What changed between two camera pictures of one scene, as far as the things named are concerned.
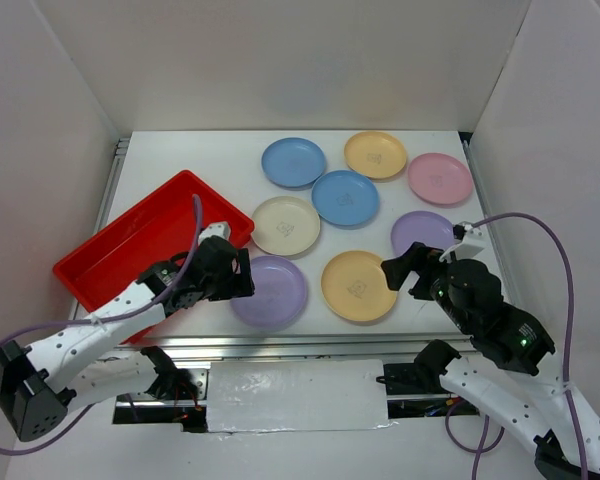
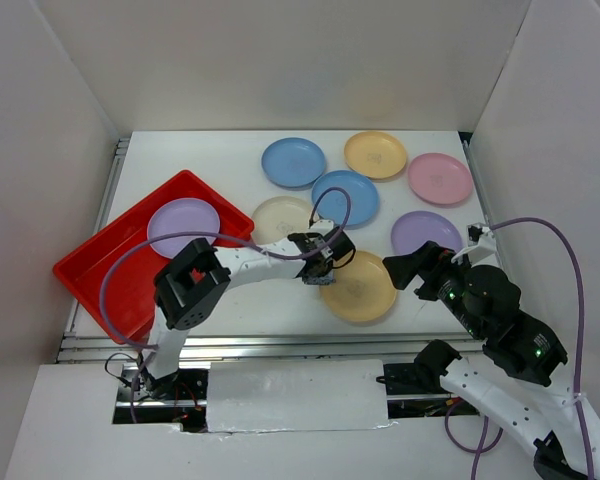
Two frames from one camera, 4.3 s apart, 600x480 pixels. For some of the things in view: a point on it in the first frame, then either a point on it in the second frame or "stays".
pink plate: [440, 179] stays
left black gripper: [238, 284] -> [324, 279]
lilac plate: [280, 294] -> [184, 215]
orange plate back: [376, 154] stays
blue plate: [344, 199] stays
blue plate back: [293, 163] stays
